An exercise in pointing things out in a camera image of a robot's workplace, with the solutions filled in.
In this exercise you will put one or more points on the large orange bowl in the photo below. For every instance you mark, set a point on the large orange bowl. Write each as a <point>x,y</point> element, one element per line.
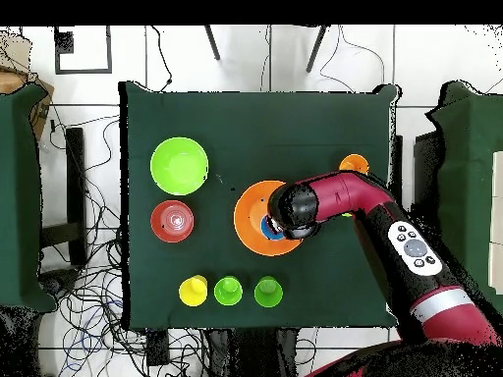
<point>247,220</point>

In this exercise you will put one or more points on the blue cup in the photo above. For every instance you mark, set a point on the blue cup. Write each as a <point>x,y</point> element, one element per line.
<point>268,233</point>

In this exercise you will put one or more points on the red bowl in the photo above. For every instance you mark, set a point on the red bowl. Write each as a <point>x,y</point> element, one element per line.
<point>172,221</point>

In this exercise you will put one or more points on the large green bowl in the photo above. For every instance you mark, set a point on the large green bowl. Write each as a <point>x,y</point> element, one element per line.
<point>179,165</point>

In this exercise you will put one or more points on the yellow cup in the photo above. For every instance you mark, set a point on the yellow cup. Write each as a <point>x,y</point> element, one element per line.
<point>192,292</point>

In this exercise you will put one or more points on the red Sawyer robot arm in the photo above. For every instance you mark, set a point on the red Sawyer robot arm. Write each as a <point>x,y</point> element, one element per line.
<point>353,192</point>

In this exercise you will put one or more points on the dark green tablecloth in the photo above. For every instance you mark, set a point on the dark green tablecloth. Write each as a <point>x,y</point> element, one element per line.
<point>255,121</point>

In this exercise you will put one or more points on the orange cup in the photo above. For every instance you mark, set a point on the orange cup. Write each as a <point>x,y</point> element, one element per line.
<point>353,161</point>

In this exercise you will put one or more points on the black floor stand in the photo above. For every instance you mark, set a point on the black floor stand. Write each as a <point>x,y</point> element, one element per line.
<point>75,176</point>
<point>397,165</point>

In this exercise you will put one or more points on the black power box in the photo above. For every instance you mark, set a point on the black power box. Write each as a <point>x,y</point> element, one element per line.
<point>158,347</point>

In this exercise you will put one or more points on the dark tripod leg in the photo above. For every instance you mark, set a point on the dark tripod leg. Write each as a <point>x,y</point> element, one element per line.
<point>212,43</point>
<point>316,49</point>

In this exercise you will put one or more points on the grey black device base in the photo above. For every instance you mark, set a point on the grey black device base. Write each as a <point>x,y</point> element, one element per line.
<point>59,280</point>

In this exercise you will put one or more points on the green cloth side table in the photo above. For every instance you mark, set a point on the green cloth side table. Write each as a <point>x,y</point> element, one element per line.
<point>467,176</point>
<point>19,196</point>

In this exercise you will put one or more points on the cardboard box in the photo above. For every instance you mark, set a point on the cardboard box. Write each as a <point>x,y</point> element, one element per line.
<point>41,114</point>

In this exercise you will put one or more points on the black square frame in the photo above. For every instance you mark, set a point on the black square frame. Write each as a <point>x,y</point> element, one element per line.
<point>82,71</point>

